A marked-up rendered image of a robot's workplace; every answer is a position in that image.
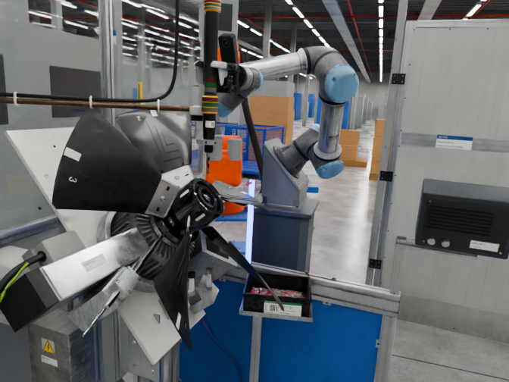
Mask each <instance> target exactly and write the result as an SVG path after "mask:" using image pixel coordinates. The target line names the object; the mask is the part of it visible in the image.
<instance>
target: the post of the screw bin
mask: <svg viewBox="0 0 509 382"><path fill-rule="evenodd" d="M261 326H262V317H257V316H253V322H252V335H251V362H250V376H249V382H258V375H259V363H260V351H261Z"/></svg>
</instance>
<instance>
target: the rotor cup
mask: <svg viewBox="0 0 509 382"><path fill-rule="evenodd" d="M186 190H189V191H188V192H187V194H185V195H184V196H183V197H181V198H180V195H182V194H183V193H184V192H185V191H186ZM205 193H206V194H208V195H209V196H210V198H211V200H210V201H208V200H207V199H206V198H205ZM223 211H224V205H223V200H222V198H221V196H220V194H219V192H218V191H217V190H216V189H215V187H214V186H213V185H212V184H211V183H209V182H208V181H206V180H205V179H202V178H200V177H196V178H194V179H192V180H190V181H189V182H188V183H187V184H186V185H184V186H183V187H182V188H180V189H179V191H178V193H177V195H176V197H175V199H174V201H173V204H172V205H171V207H170V210H169V212H168V213H167V216H166V217H165V218H160V217H158V216H155V220H156V222H157V224H158V226H159V227H160V229H161V231H162V232H163V233H164V235H165V236H167V237H168V238H169V239H170V240H172V241H174V242H175V243H178V244H180V243H181V241H182V239H180V233H184V232H185V226H186V216H187V214H189V216H190V227H192V229H191V230H190V231H189V234H192V239H191V241H190V243H192V242H193V241H195V240H196V239H197V238H198V235H199V231H200V230H202V229H204V228H205V227H206V226H208V225H209V224H211V223H212V222H213V221H215V220H217V219H218V218H219V217H220V216H221V215H222V214H223ZM202 214H205V216H204V217H203V218H201V219H199V220H198V221H196V220H195V219H196V218H198V217H199V216H200V215H202Z"/></svg>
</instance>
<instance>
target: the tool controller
mask: <svg viewBox="0 0 509 382"><path fill-rule="evenodd" d="M415 245H418V246H426V247H431V248H437V249H445V250H450V251H455V252H464V253H469V254H474V255H482V256H487V257H493V258H501V259H507V258H508V256H509V187H502V186H489V185H481V184H474V183H461V182H453V181H446V180H432V179H423V185H422V191H421V196H420V205H419V210H418V215H417V224H416V231H415Z"/></svg>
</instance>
